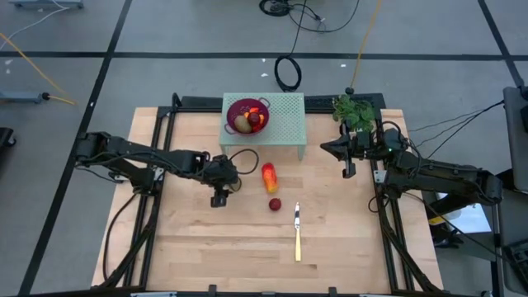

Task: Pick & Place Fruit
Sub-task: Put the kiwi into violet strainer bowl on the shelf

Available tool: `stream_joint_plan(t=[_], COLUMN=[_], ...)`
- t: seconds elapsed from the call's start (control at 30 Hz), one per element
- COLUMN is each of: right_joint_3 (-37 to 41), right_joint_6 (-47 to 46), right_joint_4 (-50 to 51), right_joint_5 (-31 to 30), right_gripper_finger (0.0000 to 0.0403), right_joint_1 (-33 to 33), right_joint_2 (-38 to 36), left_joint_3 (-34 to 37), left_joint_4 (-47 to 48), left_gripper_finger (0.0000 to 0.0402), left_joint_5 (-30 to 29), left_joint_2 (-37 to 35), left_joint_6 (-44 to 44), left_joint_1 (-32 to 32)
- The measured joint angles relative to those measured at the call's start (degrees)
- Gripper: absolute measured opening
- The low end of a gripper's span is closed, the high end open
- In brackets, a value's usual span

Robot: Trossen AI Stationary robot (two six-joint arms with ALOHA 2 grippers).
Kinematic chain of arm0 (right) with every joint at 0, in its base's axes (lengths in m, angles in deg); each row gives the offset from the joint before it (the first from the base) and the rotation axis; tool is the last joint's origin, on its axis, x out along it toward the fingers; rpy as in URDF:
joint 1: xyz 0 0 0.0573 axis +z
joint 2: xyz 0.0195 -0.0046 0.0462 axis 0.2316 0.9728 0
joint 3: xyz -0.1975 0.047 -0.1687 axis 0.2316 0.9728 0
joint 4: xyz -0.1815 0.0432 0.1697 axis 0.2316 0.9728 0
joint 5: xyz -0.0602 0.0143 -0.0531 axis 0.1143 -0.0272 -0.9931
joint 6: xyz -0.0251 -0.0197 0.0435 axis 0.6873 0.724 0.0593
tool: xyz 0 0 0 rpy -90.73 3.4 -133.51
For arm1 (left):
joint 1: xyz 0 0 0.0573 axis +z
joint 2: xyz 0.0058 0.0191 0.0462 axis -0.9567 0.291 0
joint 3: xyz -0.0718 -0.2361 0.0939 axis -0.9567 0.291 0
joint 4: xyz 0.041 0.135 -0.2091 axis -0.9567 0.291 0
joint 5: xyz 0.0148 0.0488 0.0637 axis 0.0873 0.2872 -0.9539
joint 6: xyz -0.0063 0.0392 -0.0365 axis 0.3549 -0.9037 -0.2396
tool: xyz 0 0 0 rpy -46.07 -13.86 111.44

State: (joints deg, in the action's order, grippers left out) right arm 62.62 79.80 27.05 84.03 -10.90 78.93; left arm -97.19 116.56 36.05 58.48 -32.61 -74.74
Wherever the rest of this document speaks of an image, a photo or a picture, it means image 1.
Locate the green plant in white pot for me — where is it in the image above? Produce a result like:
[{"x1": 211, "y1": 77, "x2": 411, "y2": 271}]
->
[{"x1": 331, "y1": 94, "x2": 377, "y2": 134}]

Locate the grey furniture panel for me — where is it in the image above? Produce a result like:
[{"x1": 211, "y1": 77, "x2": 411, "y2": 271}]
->
[
  {"x1": 494, "y1": 187, "x2": 528, "y2": 296},
  {"x1": 502, "y1": 85, "x2": 528, "y2": 193}
]

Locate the yellow hanging cord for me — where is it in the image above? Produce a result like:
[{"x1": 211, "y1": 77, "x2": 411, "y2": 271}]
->
[{"x1": 348, "y1": 0, "x2": 384, "y2": 95}]

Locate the yellow floor cable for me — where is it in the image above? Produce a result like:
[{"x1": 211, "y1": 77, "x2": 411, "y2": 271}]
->
[{"x1": 0, "y1": 32, "x2": 78, "y2": 106}]

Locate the red-yellow mango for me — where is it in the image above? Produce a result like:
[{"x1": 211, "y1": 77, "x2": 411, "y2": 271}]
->
[{"x1": 261, "y1": 162, "x2": 280, "y2": 195}]

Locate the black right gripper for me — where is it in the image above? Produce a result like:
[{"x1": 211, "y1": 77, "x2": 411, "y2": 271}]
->
[{"x1": 320, "y1": 123, "x2": 385, "y2": 180}]

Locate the grey floor bar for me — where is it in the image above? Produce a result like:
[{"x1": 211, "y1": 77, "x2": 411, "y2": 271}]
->
[{"x1": 8, "y1": 0, "x2": 85, "y2": 9}]

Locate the white floor panel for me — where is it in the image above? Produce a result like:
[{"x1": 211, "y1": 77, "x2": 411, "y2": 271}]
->
[{"x1": 435, "y1": 193, "x2": 494, "y2": 235}]

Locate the black aluminium table frame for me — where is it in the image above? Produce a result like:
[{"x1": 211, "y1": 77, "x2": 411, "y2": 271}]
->
[{"x1": 97, "y1": 92, "x2": 446, "y2": 295}]

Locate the black floor object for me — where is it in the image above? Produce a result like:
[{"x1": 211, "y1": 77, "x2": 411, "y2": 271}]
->
[{"x1": 0, "y1": 126, "x2": 17, "y2": 149}]

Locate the magenta plastic colander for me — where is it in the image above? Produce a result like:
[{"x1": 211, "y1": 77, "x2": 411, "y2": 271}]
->
[{"x1": 224, "y1": 97, "x2": 272, "y2": 136}]

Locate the black diagonal beam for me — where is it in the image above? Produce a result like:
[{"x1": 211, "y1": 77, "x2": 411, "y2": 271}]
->
[{"x1": 428, "y1": 167, "x2": 516, "y2": 218}]

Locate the pale green perforated shelf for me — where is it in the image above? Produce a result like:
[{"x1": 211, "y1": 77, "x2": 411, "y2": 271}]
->
[{"x1": 218, "y1": 92, "x2": 309, "y2": 161}]

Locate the black tangled floor cable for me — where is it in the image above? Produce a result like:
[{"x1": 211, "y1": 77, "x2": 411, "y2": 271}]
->
[{"x1": 258, "y1": 0, "x2": 361, "y2": 34}]

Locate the black cable with coil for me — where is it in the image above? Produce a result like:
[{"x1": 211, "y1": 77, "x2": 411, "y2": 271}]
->
[{"x1": 273, "y1": 0, "x2": 309, "y2": 93}]

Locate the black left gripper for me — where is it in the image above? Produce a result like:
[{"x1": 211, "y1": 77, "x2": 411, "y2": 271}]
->
[{"x1": 203, "y1": 153, "x2": 242, "y2": 209}]

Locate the grey floor power box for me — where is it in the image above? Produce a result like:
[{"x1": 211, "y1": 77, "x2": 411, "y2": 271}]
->
[{"x1": 0, "y1": 91, "x2": 50, "y2": 104}]

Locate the knife with cream handle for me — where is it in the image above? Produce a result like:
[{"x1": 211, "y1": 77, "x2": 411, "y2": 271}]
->
[{"x1": 294, "y1": 201, "x2": 303, "y2": 262}]

